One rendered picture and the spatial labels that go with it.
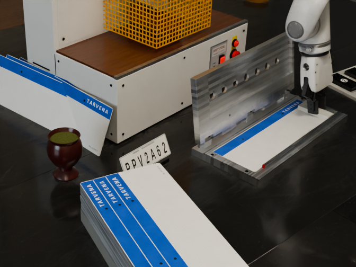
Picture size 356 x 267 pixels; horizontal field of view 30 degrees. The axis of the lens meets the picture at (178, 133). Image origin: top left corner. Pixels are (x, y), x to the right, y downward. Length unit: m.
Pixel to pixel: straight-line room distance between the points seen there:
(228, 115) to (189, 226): 0.51
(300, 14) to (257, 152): 0.36
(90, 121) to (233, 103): 0.38
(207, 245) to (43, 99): 0.75
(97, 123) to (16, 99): 0.30
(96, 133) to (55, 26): 0.30
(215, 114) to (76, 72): 0.37
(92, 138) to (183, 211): 0.44
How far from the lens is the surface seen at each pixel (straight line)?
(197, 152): 1.68
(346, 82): 2.12
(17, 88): 1.90
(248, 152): 1.69
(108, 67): 1.68
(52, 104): 1.80
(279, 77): 1.92
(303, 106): 1.91
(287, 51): 1.94
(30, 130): 1.81
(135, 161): 1.59
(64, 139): 1.56
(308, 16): 1.70
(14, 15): 2.58
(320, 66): 1.82
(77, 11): 1.79
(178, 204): 1.35
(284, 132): 1.79
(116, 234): 1.28
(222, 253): 1.24
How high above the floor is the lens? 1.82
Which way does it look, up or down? 31 degrees down
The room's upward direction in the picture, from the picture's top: 3 degrees clockwise
